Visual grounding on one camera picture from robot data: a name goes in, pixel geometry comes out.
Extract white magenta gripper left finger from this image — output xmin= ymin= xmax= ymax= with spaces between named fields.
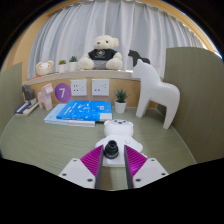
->
xmin=59 ymin=146 xmax=104 ymax=189

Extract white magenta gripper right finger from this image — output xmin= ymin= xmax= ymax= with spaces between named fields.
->
xmin=124 ymin=146 xmax=168 ymax=189

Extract white bear-shaped charging base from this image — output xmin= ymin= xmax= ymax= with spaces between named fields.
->
xmin=96 ymin=119 xmax=143 ymax=167

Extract blue book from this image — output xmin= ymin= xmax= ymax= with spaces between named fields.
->
xmin=56 ymin=100 xmax=112 ymax=121

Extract light blue book underneath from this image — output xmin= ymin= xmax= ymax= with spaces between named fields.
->
xmin=43 ymin=103 xmax=97 ymax=128

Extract small potted green plant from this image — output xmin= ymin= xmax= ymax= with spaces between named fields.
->
xmin=114 ymin=89 xmax=128 ymax=113

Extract large white horse figurine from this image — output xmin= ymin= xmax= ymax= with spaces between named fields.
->
xmin=132 ymin=59 xmax=180 ymax=129

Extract purple round number sign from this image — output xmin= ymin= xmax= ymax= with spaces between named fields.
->
xmin=55 ymin=83 xmax=71 ymax=102

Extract pink wooden horse figurine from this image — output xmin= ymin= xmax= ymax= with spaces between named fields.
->
xmin=38 ymin=83 xmax=53 ymax=111

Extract stacked books under grey horse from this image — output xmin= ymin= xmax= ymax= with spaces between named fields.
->
xmin=14 ymin=103 xmax=39 ymax=116

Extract grey horse figurine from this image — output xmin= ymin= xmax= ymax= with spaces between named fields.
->
xmin=22 ymin=85 xmax=37 ymax=106

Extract wooden shelf ledge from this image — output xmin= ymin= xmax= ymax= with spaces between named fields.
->
xmin=25 ymin=70 xmax=133 ymax=85

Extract right white potted plant shelf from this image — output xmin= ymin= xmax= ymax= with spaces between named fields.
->
xmin=69 ymin=56 xmax=77 ymax=72

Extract white potted plant shelf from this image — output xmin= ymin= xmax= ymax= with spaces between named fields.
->
xmin=69 ymin=56 xmax=77 ymax=72
xmin=58 ymin=60 xmax=67 ymax=73

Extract left white potted plant shelf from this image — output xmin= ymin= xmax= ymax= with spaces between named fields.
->
xmin=58 ymin=60 xmax=67 ymax=73

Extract small cream bear head plush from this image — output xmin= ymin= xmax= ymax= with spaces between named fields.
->
xmin=36 ymin=60 xmax=54 ymax=76

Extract black horse figurine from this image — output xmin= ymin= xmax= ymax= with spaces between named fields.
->
xmin=128 ymin=50 xmax=150 ymax=66

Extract cream teddy bear black shirt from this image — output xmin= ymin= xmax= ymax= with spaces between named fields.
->
xmin=78 ymin=35 xmax=123 ymax=71

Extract white curtain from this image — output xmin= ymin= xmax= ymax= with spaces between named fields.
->
xmin=27 ymin=0 xmax=203 ymax=78

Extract left white wall socket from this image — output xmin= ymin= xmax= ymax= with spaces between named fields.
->
xmin=71 ymin=79 xmax=87 ymax=96

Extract white wall socket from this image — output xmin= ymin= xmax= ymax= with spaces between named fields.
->
xmin=71 ymin=79 xmax=87 ymax=96
xmin=92 ymin=79 xmax=109 ymax=96

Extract right white wall socket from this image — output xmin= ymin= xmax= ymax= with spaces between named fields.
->
xmin=92 ymin=79 xmax=109 ymax=96

